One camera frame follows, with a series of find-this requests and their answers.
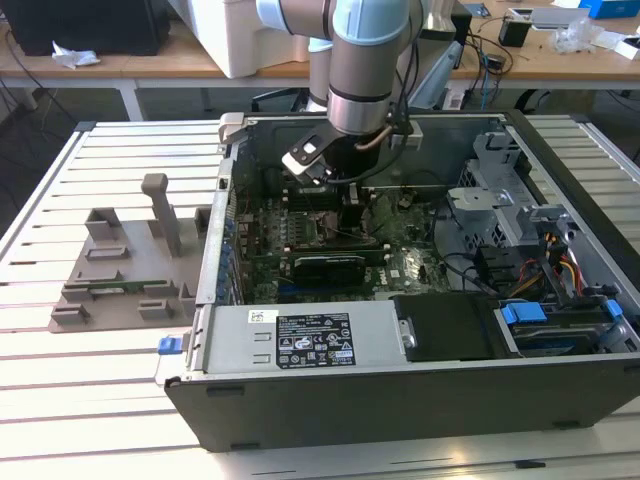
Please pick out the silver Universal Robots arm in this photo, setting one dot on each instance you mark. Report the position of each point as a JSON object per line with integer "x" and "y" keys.
{"x": 360, "y": 75}

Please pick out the CPU socket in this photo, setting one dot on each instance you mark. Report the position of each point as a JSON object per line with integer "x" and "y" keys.
{"x": 330, "y": 225}

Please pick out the green motherboard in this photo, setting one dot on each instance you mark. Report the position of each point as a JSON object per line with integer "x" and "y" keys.
{"x": 400, "y": 235}

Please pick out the black graphics card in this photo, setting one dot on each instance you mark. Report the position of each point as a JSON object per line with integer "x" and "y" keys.
{"x": 330, "y": 272}

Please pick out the white adapter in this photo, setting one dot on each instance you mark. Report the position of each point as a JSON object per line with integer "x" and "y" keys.
{"x": 454, "y": 100}

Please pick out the grey metal drive cage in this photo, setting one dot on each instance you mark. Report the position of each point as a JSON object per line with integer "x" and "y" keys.
{"x": 480, "y": 200}

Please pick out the white appliance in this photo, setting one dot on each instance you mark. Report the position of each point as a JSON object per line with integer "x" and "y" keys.
{"x": 235, "y": 35}

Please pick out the black tower box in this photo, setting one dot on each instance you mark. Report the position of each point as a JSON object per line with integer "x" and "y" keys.
{"x": 464, "y": 27}

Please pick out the small black box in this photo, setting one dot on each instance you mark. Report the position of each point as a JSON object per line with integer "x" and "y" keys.
{"x": 514, "y": 34}

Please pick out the silver power supply unit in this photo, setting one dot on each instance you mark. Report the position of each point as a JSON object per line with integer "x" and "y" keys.
{"x": 230, "y": 345}

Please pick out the blue disk carrier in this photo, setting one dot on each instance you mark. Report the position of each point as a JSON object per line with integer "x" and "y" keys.
{"x": 522, "y": 314}

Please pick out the grey-brown parts rack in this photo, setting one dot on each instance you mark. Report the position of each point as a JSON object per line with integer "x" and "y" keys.
{"x": 140, "y": 260}

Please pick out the open black PC case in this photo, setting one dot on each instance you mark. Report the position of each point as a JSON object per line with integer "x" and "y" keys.
{"x": 400, "y": 400}

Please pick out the white flat box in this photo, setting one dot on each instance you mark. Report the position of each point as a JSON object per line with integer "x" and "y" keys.
{"x": 560, "y": 17}

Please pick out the clear plastic bag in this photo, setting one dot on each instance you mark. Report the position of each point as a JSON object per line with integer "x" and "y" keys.
{"x": 575, "y": 37}

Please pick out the blue case latch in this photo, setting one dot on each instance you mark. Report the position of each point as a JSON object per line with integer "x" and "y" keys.
{"x": 169, "y": 346}

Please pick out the green RAM stick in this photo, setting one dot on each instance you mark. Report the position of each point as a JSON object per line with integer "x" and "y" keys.
{"x": 120, "y": 288}

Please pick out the crumpled white paper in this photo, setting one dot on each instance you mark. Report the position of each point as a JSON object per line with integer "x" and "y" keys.
{"x": 75, "y": 57}

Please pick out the small white box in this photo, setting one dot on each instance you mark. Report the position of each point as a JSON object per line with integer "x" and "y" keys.
{"x": 630, "y": 50}

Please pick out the blue box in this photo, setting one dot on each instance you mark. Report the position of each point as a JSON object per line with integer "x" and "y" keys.
{"x": 612, "y": 7}

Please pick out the large black box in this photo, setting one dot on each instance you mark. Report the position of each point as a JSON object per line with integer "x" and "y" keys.
{"x": 75, "y": 25}

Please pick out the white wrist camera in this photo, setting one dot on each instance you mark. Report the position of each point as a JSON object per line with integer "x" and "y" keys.
{"x": 300, "y": 162}

